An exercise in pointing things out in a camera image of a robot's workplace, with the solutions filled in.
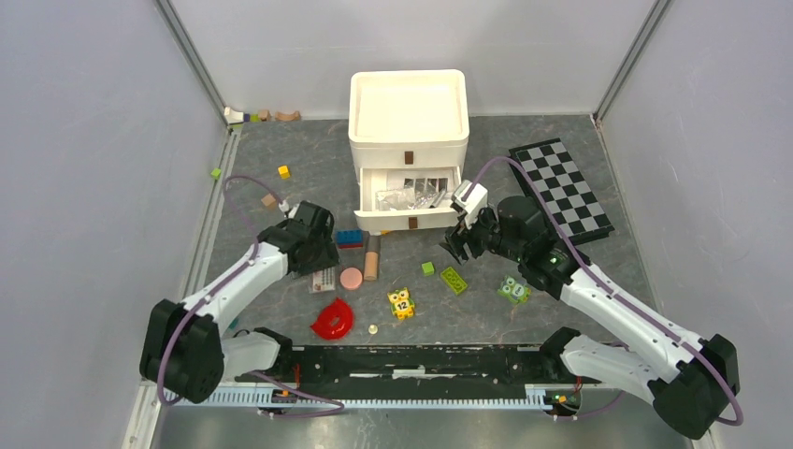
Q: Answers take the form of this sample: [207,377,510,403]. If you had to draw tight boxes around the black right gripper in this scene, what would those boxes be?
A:
[438,203,525,266]

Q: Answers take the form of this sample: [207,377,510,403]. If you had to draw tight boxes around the false eyelash case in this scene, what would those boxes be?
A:
[310,268,336,294]

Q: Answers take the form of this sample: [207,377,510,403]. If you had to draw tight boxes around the clear plastic bag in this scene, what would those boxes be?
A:
[411,184,441,210]

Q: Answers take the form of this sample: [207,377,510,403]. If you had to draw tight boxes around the clear packet white strips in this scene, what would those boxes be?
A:
[375,188,416,211]

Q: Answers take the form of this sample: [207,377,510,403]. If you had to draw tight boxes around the white three-drawer organizer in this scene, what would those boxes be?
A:
[348,69,469,234]

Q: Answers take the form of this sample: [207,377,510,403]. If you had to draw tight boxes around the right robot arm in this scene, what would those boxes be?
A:
[442,195,743,440]

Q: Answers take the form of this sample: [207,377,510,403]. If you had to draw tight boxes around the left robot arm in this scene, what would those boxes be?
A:
[139,201,339,404]

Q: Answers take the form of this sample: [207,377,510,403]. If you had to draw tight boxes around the blue red duplo brick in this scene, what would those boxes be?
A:
[336,229,364,249]

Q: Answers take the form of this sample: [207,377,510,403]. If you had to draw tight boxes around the lime green flat brick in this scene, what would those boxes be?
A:
[440,267,468,296]

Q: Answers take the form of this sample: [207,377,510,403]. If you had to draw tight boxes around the small lime green cube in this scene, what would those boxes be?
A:
[421,262,435,276]

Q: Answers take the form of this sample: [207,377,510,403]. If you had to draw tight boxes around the pink round sponge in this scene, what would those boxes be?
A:
[339,268,364,291]

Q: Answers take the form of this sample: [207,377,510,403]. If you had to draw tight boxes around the beige foundation bottle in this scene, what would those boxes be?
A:
[363,235,381,282]

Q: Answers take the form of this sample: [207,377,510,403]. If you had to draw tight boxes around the brown small cube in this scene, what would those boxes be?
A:
[261,194,279,210]

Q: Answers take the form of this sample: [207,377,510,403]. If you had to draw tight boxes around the eyeshadow palette in drawer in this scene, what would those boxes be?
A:
[386,169,454,192]

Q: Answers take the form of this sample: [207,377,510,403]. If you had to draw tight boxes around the red arch brick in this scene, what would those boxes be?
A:
[310,297,354,340]

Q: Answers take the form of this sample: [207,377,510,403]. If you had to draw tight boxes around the yellow small cube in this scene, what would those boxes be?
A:
[278,165,292,180]

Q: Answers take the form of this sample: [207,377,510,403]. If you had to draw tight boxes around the yellow owl brick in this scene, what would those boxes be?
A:
[387,287,415,321]

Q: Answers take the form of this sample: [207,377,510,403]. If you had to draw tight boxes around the black grey chessboard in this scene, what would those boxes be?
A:
[509,138,614,245]

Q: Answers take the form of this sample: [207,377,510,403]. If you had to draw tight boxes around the wooden arch block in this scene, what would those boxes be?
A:
[273,110,302,122]

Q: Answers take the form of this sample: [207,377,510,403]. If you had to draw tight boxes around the white corner block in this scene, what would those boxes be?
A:
[223,107,247,126]

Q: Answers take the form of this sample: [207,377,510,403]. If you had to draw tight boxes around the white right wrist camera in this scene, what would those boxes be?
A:
[452,180,488,229]

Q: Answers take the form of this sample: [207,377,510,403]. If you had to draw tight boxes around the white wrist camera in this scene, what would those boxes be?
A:
[278,200,310,219]
[452,180,488,229]

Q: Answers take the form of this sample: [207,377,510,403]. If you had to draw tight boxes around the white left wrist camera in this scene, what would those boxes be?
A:
[278,200,310,219]

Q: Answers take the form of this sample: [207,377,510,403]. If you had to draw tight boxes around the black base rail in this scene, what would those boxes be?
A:
[267,344,579,400]

